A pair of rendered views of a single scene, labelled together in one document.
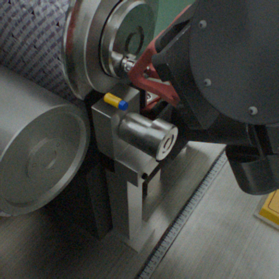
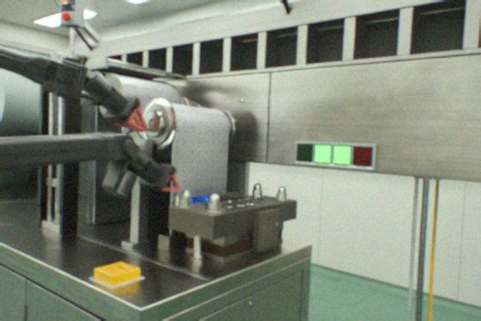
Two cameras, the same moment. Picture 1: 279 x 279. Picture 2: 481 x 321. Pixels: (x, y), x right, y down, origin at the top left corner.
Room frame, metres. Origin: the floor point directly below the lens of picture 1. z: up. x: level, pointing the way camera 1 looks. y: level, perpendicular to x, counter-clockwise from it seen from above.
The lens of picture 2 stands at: (0.57, -1.09, 1.21)
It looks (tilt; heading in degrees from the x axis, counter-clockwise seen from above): 3 degrees down; 92
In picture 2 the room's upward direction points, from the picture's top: 3 degrees clockwise
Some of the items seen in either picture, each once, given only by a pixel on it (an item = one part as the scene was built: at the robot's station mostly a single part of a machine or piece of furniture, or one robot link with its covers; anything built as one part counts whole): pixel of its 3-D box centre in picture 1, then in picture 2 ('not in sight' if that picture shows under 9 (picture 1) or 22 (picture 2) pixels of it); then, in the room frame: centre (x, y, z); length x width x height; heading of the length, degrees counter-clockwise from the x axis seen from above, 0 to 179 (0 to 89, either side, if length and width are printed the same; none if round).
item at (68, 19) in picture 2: not in sight; (70, 12); (-0.14, 0.36, 1.66); 0.07 x 0.07 x 0.10; 81
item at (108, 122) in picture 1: (132, 186); (136, 192); (0.23, 0.01, 1.05); 0.06 x 0.05 x 0.31; 54
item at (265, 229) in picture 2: not in sight; (267, 229); (0.61, 0.01, 0.96); 0.10 x 0.03 x 0.11; 54
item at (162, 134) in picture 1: (159, 139); not in sight; (0.21, -0.02, 1.18); 0.04 x 0.02 x 0.04; 144
